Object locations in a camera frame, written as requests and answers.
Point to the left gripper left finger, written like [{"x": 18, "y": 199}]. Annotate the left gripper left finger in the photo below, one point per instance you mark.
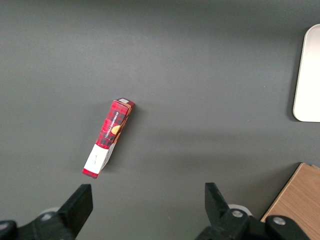
[{"x": 75, "y": 210}]

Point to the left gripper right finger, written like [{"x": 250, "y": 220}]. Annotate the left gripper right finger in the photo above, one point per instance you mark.
[{"x": 217, "y": 212}]

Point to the wooden drawer cabinet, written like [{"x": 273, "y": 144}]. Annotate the wooden drawer cabinet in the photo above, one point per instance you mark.
[{"x": 297, "y": 200}]

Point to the red plaid cookie box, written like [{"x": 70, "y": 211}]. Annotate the red plaid cookie box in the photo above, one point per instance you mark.
[{"x": 110, "y": 127}]

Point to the beige plastic tray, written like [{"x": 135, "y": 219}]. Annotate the beige plastic tray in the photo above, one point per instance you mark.
[{"x": 308, "y": 80}]

